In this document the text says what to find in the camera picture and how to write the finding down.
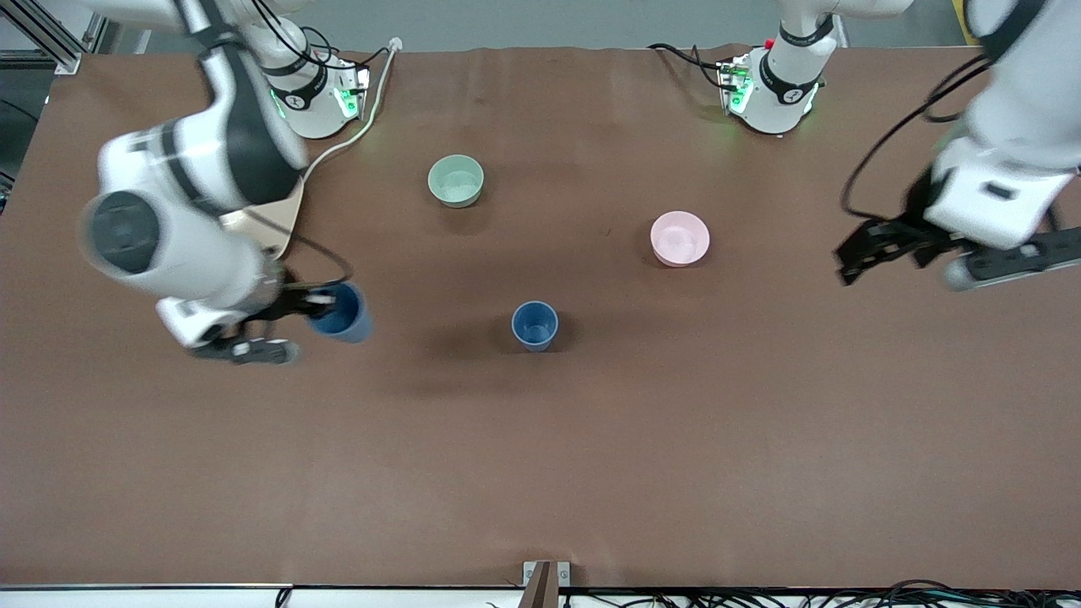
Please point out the green bowl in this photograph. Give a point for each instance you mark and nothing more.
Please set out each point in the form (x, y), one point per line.
(456, 181)

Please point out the cream toaster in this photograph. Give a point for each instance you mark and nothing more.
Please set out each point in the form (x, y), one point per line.
(283, 221)

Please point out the blue plastic cup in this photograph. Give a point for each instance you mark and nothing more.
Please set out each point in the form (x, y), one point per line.
(535, 325)
(346, 317)

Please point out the metal table bracket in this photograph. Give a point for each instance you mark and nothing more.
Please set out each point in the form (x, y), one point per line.
(540, 584)

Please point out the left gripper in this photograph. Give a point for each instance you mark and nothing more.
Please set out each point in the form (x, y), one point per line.
(915, 208)

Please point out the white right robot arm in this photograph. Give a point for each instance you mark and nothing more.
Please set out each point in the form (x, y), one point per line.
(186, 211)

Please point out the pink bowl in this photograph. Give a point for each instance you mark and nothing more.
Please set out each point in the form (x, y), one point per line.
(680, 239)

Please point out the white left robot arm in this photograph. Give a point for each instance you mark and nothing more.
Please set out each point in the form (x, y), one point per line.
(1026, 84)

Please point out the aluminium frame profile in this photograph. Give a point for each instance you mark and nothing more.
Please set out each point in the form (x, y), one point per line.
(59, 51)

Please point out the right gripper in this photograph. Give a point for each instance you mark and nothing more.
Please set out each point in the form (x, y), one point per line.
(285, 305)

